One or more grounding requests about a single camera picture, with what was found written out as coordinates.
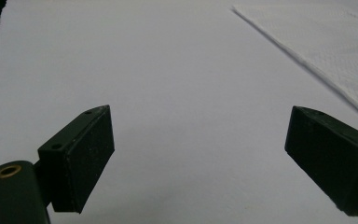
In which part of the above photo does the white paper towel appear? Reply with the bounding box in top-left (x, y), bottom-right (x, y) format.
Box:
top-left (231, 3), bottom-right (358, 127)

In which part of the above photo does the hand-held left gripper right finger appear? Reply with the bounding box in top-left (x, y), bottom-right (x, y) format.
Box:
top-left (284, 105), bottom-right (358, 217)

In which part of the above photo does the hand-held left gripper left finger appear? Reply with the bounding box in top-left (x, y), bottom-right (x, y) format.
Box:
top-left (37, 105), bottom-right (116, 215)

